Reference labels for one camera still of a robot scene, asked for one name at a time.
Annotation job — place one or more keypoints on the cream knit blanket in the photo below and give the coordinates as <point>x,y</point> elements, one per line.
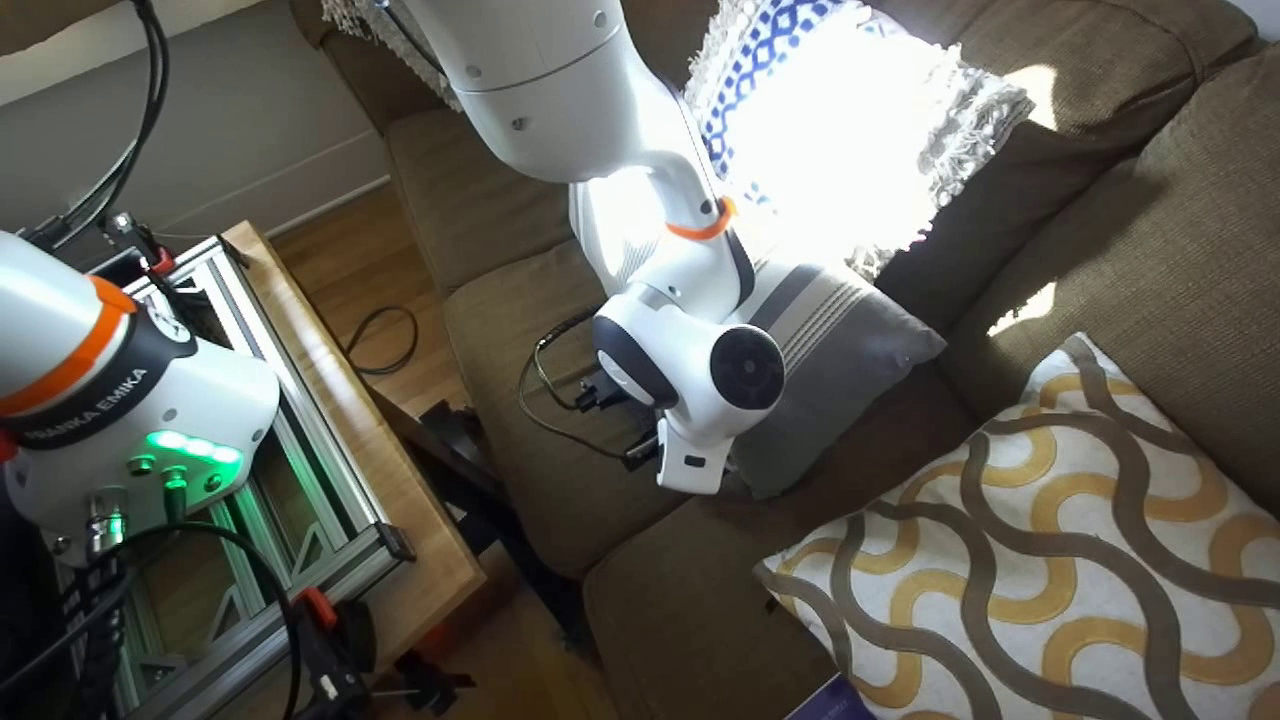
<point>350,18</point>

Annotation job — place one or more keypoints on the purple book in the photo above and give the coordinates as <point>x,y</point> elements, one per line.
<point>835,702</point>

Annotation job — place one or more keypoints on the wooden table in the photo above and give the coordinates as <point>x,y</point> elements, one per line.
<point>400,506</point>

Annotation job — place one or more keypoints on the white blue textured pillow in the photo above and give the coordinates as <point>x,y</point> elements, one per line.
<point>852,123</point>

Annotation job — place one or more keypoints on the yellow gray wavy pillow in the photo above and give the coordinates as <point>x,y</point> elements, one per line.
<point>1053,560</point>

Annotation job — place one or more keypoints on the brown fabric sofa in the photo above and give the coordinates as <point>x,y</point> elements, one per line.
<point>560,506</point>

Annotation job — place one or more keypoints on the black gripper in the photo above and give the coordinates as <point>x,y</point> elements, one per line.
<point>643,445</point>

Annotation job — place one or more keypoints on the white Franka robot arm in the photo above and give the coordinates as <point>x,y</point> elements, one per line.
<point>534,64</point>

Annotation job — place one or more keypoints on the aluminium mounting frame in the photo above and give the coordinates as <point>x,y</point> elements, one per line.
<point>320,465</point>

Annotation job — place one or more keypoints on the black metal stand leg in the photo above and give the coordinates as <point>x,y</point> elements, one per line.
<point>483,494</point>

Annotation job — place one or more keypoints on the gray striped pillow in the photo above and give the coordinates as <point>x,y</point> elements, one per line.
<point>852,362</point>

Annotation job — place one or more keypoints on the orange black clamp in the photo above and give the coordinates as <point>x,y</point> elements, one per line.
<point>320,615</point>

